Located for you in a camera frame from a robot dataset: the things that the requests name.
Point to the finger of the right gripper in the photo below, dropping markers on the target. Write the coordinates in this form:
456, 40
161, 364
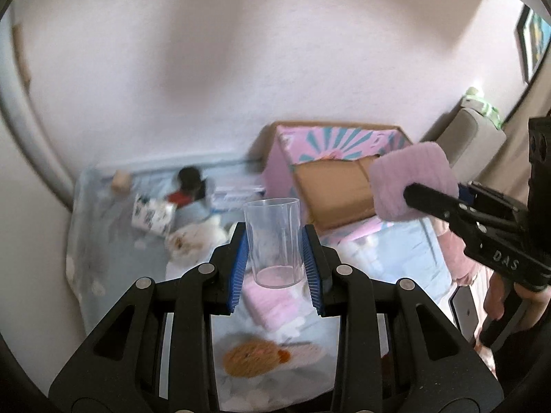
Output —
469, 194
463, 219

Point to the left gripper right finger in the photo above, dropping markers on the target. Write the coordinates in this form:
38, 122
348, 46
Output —
397, 351

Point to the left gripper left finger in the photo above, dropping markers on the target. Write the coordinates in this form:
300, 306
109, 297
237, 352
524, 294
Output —
153, 352

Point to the orange round sponge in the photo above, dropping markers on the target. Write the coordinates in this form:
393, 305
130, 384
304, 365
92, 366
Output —
254, 358

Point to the clear plastic cup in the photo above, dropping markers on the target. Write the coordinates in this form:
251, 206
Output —
274, 231

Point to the person's right hand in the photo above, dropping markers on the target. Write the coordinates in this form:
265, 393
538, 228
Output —
499, 300

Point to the grey chair backrest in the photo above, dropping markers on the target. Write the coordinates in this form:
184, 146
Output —
470, 142

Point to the green white item on chair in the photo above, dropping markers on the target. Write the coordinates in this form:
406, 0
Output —
476, 100

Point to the pink patterned cardboard box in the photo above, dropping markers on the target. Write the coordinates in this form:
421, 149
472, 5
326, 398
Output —
325, 166

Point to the folded pink towel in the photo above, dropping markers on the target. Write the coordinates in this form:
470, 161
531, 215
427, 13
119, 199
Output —
274, 308

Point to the crumpled stained tissue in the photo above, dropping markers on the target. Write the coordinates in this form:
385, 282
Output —
195, 243

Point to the white patterned tissue pack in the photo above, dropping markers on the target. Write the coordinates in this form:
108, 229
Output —
153, 216

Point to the red lip gloss tube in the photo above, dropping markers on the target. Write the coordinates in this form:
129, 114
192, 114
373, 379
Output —
182, 198

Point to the cork stopper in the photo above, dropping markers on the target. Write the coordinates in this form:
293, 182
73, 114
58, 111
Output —
121, 182

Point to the black cosmetic jar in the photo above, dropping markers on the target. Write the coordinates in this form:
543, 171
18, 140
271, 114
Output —
191, 182

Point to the framed wall picture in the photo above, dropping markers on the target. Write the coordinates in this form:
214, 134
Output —
533, 34

